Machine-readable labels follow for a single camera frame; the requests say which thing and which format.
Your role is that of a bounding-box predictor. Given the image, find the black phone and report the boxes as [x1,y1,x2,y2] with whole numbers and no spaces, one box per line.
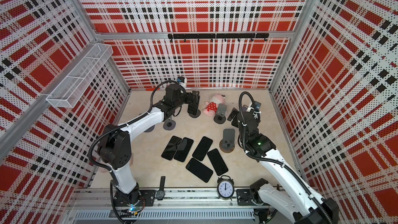
[192,136,213,161]
[207,149,229,176]
[173,138,194,162]
[188,98,200,114]
[161,136,182,161]
[186,158,213,183]

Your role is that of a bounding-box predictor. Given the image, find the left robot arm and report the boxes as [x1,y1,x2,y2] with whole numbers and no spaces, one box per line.
[88,76,200,205]

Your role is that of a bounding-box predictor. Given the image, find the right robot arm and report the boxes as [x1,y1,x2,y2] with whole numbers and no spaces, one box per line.
[232,91,339,224]

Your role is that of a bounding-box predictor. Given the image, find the grey phone stand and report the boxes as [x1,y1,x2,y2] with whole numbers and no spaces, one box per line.
[145,125,155,133]
[163,119,176,131]
[242,101,261,114]

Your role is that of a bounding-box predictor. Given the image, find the dark phone stand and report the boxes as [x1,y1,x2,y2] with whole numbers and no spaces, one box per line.
[189,110,201,118]
[214,104,227,124]

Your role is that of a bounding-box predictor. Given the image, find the wooden base phone stand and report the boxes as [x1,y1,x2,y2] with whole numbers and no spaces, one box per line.
[219,129,235,153]

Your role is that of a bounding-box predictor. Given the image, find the pink plush toy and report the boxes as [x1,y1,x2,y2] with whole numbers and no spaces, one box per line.
[202,94,226,117]

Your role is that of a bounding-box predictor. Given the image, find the black alarm clock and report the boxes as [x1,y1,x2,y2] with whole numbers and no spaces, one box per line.
[217,175,235,200]

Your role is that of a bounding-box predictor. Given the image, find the black wristwatch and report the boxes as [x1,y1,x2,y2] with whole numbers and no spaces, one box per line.
[156,176,166,201]

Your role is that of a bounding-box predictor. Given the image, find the black hook rail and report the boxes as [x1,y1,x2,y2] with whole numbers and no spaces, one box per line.
[167,33,269,41]

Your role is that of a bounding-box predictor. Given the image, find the white wire basket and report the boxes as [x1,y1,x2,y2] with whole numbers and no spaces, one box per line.
[46,43,113,108]

